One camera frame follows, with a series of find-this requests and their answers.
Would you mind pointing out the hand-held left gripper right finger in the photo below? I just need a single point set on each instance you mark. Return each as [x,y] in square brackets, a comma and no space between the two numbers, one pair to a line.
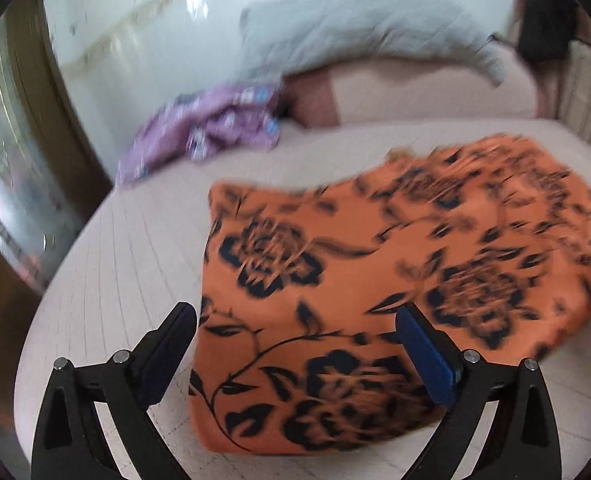
[425,355]

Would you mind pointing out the pink bolster cushion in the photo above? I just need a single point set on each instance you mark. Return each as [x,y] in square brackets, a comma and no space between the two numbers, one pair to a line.
[415,95]

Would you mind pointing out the wooden door with leaded glass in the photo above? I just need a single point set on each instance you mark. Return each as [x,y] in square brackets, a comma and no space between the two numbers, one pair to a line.
[20,160]

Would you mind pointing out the striped floral back cushion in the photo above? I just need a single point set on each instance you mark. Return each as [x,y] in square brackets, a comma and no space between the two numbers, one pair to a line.
[588,95]

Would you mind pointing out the black cloth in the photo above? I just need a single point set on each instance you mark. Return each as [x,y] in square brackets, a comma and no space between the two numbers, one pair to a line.
[548,20]

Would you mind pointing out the purple floral garment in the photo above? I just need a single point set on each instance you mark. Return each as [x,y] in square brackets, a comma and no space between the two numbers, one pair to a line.
[210,127]

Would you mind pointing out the grey quilted pillow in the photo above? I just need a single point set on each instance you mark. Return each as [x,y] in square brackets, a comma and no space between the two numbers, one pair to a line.
[355,35]

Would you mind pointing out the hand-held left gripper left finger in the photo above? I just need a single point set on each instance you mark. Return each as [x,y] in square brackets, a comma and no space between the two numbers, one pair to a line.
[168,355]

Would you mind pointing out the orange floral shirt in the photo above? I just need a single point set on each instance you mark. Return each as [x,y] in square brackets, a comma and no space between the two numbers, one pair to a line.
[385,270]

